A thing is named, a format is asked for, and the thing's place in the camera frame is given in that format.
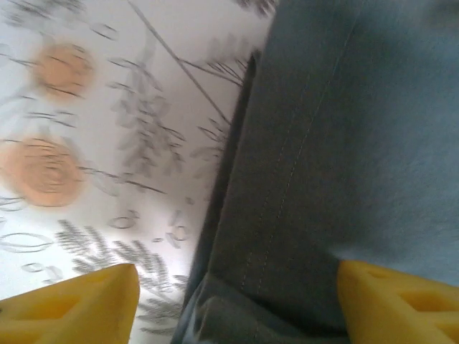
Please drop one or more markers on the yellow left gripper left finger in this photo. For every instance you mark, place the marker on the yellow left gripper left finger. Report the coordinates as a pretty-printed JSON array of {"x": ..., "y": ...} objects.
[{"x": 79, "y": 308}]

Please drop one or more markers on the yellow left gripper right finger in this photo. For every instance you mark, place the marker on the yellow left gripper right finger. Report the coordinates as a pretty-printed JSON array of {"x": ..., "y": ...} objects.
[{"x": 405, "y": 308}]

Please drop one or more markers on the grey inside-out t-shirt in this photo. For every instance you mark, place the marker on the grey inside-out t-shirt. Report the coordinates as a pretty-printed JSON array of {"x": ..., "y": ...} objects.
[{"x": 340, "y": 143}]

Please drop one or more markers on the floral printed table cover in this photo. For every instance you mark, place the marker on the floral printed table cover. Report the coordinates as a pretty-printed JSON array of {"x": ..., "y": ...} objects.
[{"x": 125, "y": 107}]

